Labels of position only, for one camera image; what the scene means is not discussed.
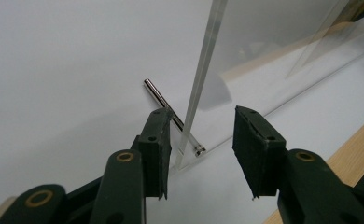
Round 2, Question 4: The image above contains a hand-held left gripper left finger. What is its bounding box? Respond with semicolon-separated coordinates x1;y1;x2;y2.
137;106;175;201

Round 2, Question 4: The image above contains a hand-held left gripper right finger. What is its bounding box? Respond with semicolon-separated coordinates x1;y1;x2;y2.
231;105;287;200

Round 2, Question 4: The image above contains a silver metal leg rod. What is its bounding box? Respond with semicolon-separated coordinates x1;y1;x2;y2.
143;77;207;158

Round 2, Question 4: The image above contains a clear acrylic panel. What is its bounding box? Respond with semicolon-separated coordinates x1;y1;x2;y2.
174;0;364;172

